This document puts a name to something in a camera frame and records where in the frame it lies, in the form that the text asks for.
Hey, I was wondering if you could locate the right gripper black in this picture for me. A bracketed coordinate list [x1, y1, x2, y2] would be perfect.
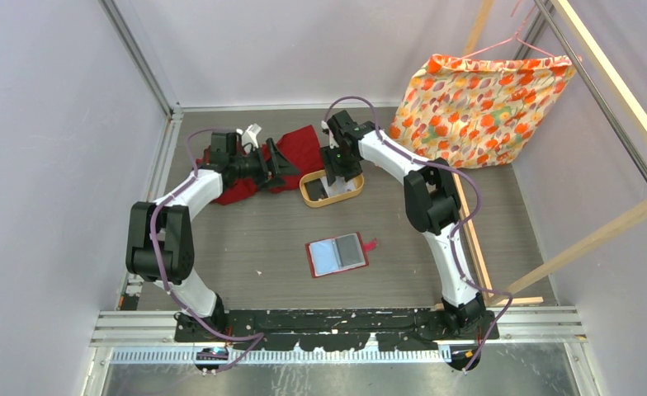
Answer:
[319, 144, 361, 187]

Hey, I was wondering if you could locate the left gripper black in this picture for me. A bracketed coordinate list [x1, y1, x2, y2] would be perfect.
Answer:
[231, 139, 300, 191]

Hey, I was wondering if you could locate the white VIP card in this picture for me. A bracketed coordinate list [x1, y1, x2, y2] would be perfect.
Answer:
[323, 177, 357, 198]

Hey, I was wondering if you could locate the yellow oval tray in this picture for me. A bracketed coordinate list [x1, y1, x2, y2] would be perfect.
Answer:
[299, 170, 365, 208]

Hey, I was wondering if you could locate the red card holder wallet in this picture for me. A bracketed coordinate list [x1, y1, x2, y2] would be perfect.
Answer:
[305, 233, 378, 278]

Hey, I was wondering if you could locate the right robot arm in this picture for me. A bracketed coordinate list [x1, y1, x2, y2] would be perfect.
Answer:
[266, 111, 487, 339]

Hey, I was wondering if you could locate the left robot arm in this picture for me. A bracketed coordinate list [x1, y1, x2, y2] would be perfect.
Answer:
[125, 129, 299, 342]

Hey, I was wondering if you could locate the floral fabric bag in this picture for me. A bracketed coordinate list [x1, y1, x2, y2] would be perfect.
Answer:
[388, 54, 576, 169]

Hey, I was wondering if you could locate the pink clothes hanger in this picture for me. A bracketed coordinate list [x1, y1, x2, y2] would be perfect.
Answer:
[461, 1, 583, 62]

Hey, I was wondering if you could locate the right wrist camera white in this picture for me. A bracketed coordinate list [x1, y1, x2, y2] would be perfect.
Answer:
[320, 120, 339, 149]

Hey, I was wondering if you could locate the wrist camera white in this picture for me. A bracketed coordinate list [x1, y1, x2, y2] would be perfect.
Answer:
[236, 124, 262, 153]
[320, 120, 339, 149]

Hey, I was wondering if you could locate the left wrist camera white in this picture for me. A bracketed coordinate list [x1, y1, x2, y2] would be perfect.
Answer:
[236, 124, 262, 153]

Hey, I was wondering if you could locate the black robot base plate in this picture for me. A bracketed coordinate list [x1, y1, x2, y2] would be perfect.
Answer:
[174, 309, 501, 354]

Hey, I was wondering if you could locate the aluminium frame rail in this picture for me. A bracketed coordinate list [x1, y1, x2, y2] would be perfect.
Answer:
[88, 0, 647, 396]

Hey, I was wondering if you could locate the wooden frame rack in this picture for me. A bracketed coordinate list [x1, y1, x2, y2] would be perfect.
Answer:
[435, 0, 647, 310]

